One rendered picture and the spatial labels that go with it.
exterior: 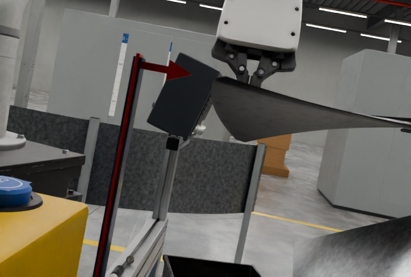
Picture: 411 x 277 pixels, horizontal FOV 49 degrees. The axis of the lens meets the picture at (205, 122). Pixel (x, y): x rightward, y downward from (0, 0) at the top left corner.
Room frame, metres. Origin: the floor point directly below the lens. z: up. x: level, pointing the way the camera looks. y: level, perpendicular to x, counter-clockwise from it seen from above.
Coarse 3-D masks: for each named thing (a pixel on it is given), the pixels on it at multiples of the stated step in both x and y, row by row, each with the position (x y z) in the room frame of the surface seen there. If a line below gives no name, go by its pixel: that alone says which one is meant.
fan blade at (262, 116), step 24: (216, 96) 0.51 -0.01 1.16; (240, 96) 0.49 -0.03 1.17; (264, 96) 0.47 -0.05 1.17; (288, 96) 0.45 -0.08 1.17; (240, 120) 0.59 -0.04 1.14; (264, 120) 0.58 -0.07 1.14; (288, 120) 0.57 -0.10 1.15; (312, 120) 0.56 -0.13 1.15; (336, 120) 0.54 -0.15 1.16; (360, 120) 0.51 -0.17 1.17; (384, 120) 0.46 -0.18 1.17; (408, 120) 0.48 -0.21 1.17
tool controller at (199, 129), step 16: (192, 64) 1.09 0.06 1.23; (176, 80) 1.09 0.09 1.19; (192, 80) 1.09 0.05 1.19; (208, 80) 1.09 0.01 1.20; (160, 96) 1.10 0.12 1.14; (176, 96) 1.09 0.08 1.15; (192, 96) 1.09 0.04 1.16; (208, 96) 1.09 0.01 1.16; (160, 112) 1.10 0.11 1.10; (176, 112) 1.09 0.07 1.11; (192, 112) 1.09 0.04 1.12; (208, 112) 1.32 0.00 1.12; (160, 128) 1.10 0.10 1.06; (176, 128) 1.09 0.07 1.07; (192, 128) 1.09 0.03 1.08
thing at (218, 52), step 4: (220, 40) 0.58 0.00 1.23; (216, 44) 0.58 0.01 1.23; (220, 44) 0.58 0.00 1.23; (224, 44) 0.58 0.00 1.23; (212, 48) 0.58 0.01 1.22; (216, 48) 0.58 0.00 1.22; (220, 48) 0.58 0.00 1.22; (212, 52) 0.57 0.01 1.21; (216, 52) 0.57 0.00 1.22; (220, 52) 0.57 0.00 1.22; (224, 52) 0.57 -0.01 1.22; (228, 52) 0.58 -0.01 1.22; (212, 56) 0.58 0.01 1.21; (216, 56) 0.58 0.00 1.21; (220, 56) 0.57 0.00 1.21; (224, 56) 0.57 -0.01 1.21; (220, 60) 0.58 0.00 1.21; (224, 60) 0.57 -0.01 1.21
